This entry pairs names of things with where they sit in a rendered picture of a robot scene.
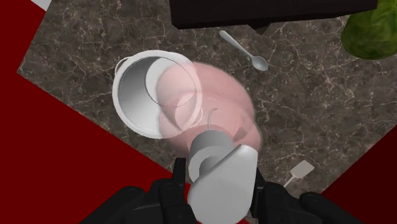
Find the grey metal spoon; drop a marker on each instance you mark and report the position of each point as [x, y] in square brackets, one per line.
[259, 63]

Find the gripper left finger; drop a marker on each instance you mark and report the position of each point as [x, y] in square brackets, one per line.
[167, 201]

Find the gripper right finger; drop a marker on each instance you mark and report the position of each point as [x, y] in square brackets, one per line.
[279, 204]

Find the white cooking pot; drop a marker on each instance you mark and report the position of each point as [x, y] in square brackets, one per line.
[130, 102]

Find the white spatula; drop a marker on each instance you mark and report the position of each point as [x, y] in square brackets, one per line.
[301, 170]

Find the green lettuce head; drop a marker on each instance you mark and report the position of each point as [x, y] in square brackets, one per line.
[372, 34]

